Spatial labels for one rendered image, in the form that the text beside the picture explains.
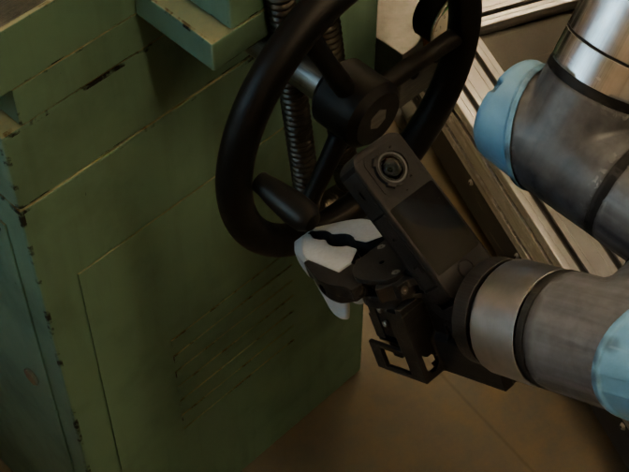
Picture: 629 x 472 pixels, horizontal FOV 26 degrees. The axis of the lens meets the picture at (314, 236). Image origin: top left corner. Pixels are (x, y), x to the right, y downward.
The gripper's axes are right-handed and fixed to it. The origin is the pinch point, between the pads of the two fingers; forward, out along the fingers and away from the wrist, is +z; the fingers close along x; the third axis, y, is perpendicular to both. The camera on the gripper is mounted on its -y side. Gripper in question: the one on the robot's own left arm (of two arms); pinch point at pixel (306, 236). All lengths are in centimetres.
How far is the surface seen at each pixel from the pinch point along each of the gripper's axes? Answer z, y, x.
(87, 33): 17.5, -16.7, -1.5
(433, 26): 21.4, 1.0, 34.5
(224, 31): 8.8, -14.0, 5.0
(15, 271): 32.9, 3.3, -10.9
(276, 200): 0.4, -3.6, -1.0
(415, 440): 50, 62, 32
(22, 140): 20.8, -10.9, -9.1
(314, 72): 7.0, -7.8, 10.2
